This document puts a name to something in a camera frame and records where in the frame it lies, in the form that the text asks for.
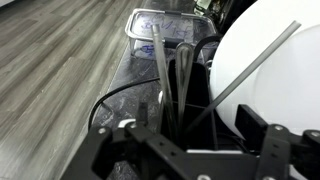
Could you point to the white deep bowl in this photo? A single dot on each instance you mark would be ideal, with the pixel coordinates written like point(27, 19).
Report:
point(293, 83)

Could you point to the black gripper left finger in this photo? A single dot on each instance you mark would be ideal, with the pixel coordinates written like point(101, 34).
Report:
point(133, 146)

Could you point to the large white plate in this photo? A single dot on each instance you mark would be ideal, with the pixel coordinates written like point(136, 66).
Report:
point(246, 36)

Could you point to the black utensil caddy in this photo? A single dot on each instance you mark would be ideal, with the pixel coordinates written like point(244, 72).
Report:
point(200, 100)

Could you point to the grey thin rod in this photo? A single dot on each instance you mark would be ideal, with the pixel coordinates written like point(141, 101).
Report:
point(246, 71)

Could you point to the clear lidded storage container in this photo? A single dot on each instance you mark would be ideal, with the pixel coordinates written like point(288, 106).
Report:
point(143, 23)

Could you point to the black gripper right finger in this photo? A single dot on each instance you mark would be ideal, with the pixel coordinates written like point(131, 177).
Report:
point(286, 153)

